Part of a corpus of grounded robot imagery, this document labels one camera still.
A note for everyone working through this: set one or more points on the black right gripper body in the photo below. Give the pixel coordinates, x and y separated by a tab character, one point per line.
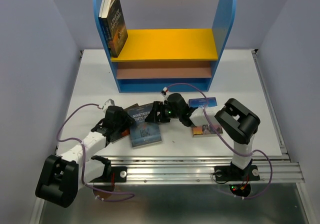
170	113

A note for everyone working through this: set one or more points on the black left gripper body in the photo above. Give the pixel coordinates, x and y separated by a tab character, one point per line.
123	124

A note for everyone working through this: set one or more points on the Nineteen Eighty-Four book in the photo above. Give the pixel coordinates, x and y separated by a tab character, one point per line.
143	133

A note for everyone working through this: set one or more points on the A Tale of Two Cities book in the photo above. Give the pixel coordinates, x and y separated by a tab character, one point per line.
114	15

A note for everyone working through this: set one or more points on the Animal Farm book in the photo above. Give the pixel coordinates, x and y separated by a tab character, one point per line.
104	24

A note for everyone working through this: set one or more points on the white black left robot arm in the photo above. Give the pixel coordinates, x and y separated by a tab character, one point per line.
63	175

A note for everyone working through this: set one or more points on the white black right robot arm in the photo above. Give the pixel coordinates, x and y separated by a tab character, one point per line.
238	122

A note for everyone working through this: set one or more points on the Three Days to See book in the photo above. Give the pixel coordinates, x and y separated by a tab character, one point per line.
131	107

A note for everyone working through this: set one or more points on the blue yellow wooden bookshelf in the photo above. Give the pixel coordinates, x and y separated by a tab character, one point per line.
181	59

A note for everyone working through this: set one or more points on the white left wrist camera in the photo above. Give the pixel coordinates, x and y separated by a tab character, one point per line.
104	106

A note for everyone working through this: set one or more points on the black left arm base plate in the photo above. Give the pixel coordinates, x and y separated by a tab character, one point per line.
112	175

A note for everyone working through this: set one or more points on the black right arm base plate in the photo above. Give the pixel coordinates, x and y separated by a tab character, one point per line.
228	173

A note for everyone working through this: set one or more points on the aluminium mounting rail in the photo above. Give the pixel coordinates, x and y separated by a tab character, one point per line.
174	170

